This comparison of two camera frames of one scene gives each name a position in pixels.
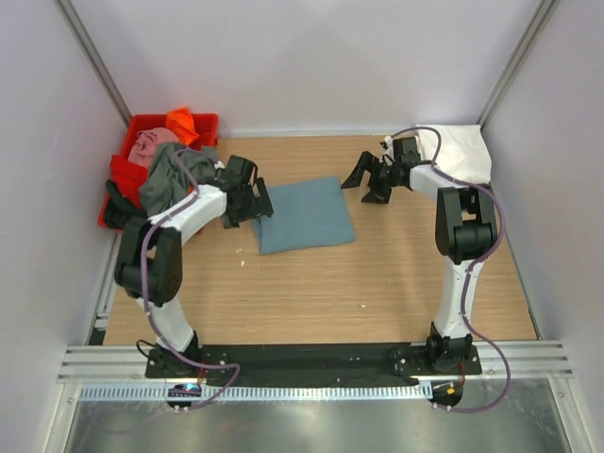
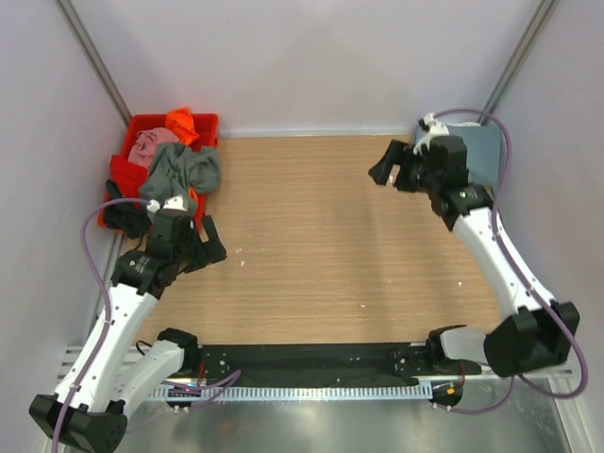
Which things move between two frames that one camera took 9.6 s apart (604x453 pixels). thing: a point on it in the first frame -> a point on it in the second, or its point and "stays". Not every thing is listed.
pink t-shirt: x=145 y=142 stays
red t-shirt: x=128 y=178 stays
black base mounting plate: x=314 y=362 stays
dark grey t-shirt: x=168 y=182 stays
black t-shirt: x=119 y=209 stays
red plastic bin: x=208 y=137 stays
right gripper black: x=365 y=162 -> x=394 y=156
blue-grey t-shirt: x=305 y=214 -> x=483 y=148
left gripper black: x=259 y=206 -> x=209 y=251
